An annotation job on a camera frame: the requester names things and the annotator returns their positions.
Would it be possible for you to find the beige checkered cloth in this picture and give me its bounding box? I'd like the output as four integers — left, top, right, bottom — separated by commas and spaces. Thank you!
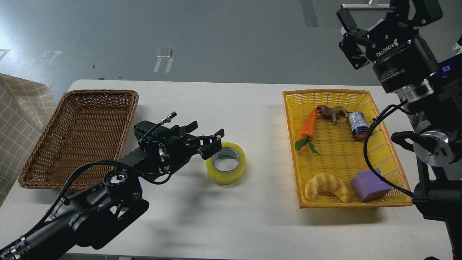
0, 74, 56, 203

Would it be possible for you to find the white floor stand base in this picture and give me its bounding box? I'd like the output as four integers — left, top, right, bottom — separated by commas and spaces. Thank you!
341, 2, 390, 9

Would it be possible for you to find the yellow plastic basket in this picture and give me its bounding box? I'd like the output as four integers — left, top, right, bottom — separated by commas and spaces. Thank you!
282, 89, 412, 208

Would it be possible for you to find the brown wicker basket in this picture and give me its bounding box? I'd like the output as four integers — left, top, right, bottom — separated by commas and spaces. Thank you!
18, 90, 139, 189

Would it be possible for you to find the orange toy carrot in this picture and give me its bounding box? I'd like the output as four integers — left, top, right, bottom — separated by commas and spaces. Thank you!
294, 107, 320, 155

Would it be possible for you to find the brown toy animal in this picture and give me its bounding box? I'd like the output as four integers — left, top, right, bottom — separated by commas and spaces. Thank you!
317, 105, 351, 125

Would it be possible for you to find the yellow tape roll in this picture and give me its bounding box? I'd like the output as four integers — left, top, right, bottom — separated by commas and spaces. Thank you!
206, 142, 246, 185

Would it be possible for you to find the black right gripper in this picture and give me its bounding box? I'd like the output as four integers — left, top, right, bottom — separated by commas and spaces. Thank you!
336, 0, 443, 93

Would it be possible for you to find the toy croissant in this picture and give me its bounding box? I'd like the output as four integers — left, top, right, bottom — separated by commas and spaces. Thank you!
304, 173, 351, 203

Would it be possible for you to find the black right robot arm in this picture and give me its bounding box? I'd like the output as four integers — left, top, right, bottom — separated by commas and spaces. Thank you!
336, 0, 462, 260

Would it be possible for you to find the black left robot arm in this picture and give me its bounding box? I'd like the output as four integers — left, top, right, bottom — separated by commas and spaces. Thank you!
1, 112, 225, 260

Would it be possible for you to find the small blue white can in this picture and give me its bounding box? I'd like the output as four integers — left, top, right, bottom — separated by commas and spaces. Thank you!
348, 111, 369, 141

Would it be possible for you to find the purple foam block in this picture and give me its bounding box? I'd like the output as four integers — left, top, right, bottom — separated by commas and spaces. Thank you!
351, 170, 391, 202

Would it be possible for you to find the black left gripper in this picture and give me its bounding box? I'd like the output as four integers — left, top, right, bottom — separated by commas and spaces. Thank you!
167, 122, 225, 172

